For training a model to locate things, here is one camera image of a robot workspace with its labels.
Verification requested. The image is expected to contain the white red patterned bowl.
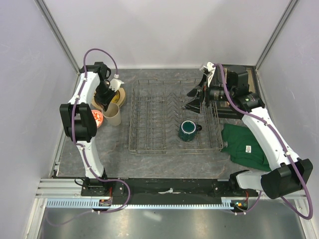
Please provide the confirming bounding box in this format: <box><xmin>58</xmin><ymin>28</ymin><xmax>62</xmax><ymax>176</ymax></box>
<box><xmin>91</xmin><ymin>110</ymin><xmax>104</xmax><ymax>128</ymax></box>

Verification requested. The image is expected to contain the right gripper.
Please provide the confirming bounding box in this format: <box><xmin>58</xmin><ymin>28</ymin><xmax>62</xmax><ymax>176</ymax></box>
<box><xmin>182</xmin><ymin>73</ymin><xmax>235</xmax><ymax>114</ymax></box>

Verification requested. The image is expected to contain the slotted cable duct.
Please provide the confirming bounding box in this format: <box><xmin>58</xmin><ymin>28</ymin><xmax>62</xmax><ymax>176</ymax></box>
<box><xmin>46</xmin><ymin>198</ymin><xmax>248</xmax><ymax>210</ymax></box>

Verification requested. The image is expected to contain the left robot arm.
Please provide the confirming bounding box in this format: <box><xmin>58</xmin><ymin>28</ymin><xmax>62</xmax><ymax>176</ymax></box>
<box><xmin>59</xmin><ymin>62</ymin><xmax>117</xmax><ymax>197</ymax></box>

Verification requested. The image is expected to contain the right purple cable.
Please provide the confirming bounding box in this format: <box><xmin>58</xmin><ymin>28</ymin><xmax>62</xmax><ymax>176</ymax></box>
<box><xmin>211</xmin><ymin>63</ymin><xmax>314</xmax><ymax>220</ymax></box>

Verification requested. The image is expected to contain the wire dish rack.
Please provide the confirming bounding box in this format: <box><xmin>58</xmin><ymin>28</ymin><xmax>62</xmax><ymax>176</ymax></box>
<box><xmin>129</xmin><ymin>78</ymin><xmax>224</xmax><ymax>155</ymax></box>

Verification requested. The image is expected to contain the cream bird plate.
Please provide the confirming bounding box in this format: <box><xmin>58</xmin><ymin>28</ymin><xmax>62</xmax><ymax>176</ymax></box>
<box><xmin>91</xmin><ymin>88</ymin><xmax>126</xmax><ymax>111</ymax></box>

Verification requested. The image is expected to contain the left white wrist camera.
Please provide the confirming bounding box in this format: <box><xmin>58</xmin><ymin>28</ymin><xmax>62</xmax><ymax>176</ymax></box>
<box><xmin>110</xmin><ymin>74</ymin><xmax>124</xmax><ymax>92</ymax></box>

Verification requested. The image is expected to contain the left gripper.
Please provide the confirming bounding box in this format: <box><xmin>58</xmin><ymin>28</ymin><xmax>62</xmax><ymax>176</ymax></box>
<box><xmin>94</xmin><ymin>81</ymin><xmax>118</xmax><ymax>112</ymax></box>

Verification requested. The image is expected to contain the black glass-lid display box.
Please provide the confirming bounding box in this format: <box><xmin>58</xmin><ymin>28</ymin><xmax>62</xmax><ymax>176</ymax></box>
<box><xmin>213</xmin><ymin>65</ymin><xmax>260</xmax><ymax>120</ymax></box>

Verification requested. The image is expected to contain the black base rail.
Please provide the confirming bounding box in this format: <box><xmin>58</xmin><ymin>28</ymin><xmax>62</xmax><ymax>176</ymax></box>
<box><xmin>81</xmin><ymin>178</ymin><xmax>258</xmax><ymax>204</ymax></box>

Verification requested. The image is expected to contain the yellow patterned small plate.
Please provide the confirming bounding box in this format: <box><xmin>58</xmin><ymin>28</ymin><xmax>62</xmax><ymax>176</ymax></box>
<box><xmin>111</xmin><ymin>91</ymin><xmax>120</xmax><ymax>104</ymax></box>

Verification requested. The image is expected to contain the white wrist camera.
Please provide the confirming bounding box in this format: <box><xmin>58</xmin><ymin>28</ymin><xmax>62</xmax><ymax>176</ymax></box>
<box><xmin>199</xmin><ymin>62</ymin><xmax>216</xmax><ymax>87</ymax></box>
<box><xmin>110</xmin><ymin>74</ymin><xmax>124</xmax><ymax>92</ymax></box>

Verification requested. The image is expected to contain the purple cable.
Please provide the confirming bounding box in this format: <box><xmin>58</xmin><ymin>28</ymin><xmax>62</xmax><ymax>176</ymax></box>
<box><xmin>211</xmin><ymin>63</ymin><xmax>314</xmax><ymax>220</ymax></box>
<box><xmin>45</xmin><ymin>48</ymin><xmax>133</xmax><ymax>226</ymax></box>

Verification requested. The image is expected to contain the dark green mug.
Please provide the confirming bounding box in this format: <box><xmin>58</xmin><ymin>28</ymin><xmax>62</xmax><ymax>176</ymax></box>
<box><xmin>178</xmin><ymin>120</ymin><xmax>202</xmax><ymax>142</ymax></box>

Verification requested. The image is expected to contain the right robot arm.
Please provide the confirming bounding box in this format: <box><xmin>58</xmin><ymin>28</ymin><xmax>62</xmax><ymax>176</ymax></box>
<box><xmin>184</xmin><ymin>62</ymin><xmax>313</xmax><ymax>199</ymax></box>

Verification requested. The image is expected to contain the green cloth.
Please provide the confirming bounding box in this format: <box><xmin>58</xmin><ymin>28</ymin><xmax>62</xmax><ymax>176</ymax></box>
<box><xmin>221</xmin><ymin>123</ymin><xmax>271</xmax><ymax>172</ymax></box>

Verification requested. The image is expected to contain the beige cup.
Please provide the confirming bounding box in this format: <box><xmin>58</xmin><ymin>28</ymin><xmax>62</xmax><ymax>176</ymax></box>
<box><xmin>102</xmin><ymin>103</ymin><xmax>121</xmax><ymax>126</ymax></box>

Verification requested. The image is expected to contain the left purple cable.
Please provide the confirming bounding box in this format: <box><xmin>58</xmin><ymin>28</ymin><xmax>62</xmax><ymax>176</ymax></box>
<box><xmin>45</xmin><ymin>48</ymin><xmax>133</xmax><ymax>226</ymax></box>

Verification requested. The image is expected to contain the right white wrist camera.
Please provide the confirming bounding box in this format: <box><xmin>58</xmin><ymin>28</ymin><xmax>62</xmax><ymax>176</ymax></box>
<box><xmin>199</xmin><ymin>62</ymin><xmax>216</xmax><ymax>87</ymax></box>

